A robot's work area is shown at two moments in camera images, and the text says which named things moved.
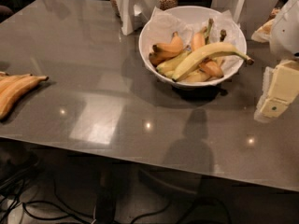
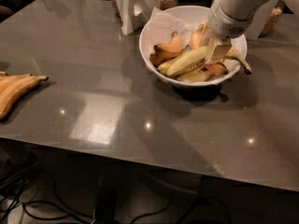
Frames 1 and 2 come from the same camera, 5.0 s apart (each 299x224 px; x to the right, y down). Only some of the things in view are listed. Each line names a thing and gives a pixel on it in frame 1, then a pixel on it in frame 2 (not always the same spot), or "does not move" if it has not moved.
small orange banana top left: (174, 46) does not move
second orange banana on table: (7, 81) does not move
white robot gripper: (286, 32) → (226, 24)
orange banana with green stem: (202, 38) does not move
